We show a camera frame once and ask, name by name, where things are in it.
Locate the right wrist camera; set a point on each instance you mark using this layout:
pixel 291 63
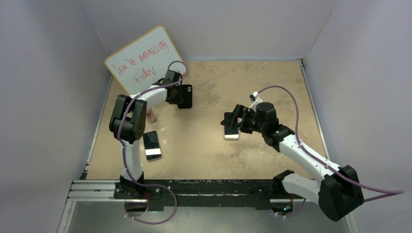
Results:
pixel 255 99

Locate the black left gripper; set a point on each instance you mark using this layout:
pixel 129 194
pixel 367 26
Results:
pixel 178 101

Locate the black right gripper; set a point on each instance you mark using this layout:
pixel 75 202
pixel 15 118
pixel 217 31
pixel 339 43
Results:
pixel 242 112

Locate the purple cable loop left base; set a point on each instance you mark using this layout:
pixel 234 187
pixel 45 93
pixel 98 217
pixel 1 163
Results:
pixel 152 205

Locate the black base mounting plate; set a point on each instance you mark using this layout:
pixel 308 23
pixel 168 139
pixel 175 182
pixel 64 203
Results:
pixel 258 194

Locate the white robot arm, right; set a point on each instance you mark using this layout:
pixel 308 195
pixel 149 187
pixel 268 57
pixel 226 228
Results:
pixel 331 186

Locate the black phone case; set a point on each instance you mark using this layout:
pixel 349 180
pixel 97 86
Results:
pixel 187 93

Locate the clear phone case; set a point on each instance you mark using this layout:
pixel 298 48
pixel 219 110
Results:
pixel 231 134

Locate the pink capped bottle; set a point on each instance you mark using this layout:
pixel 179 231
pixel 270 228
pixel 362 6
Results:
pixel 150 116

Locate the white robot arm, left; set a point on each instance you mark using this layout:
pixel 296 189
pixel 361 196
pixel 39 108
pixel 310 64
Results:
pixel 128 123

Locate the black smartphone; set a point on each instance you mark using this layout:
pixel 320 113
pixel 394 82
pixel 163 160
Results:
pixel 152 146

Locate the whiteboard with red writing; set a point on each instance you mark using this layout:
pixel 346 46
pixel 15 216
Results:
pixel 144 61

